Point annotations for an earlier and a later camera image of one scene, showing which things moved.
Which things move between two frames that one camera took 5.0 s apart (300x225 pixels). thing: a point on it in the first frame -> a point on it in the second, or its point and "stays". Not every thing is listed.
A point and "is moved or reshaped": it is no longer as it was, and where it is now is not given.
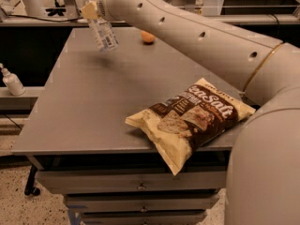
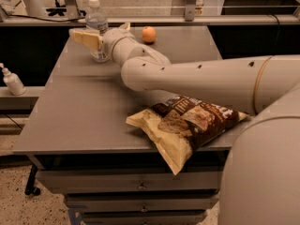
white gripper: [102, 7] -> [109, 39]
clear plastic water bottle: [101, 29] is moved or reshaped
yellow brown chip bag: [184, 123] stays
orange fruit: [147, 37] stays
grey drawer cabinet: [74, 128] stays
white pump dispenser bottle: [12, 82] stays
